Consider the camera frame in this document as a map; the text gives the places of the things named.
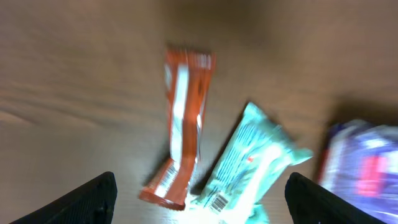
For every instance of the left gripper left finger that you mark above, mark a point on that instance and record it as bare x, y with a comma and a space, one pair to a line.
90, 203

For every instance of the purple sanitary pad pack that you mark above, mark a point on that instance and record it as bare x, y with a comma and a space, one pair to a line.
360, 166

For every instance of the red-orange snack bar wrapper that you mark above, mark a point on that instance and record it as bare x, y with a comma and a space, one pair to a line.
188, 75

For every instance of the teal snack packet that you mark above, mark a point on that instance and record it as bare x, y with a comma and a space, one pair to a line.
255, 156

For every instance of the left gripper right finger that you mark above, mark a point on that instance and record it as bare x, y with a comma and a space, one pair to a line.
309, 203

